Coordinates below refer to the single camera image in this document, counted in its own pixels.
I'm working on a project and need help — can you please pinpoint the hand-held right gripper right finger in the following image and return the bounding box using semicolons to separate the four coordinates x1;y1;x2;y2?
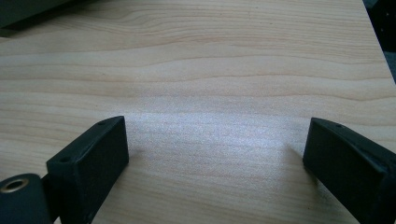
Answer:
302;117;396;224

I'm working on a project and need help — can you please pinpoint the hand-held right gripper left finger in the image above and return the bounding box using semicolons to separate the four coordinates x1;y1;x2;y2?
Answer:
46;115;130;224

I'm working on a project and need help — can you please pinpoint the dark grey corner shelf rack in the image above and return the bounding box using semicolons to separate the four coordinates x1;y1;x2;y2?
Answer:
0;0;94;30

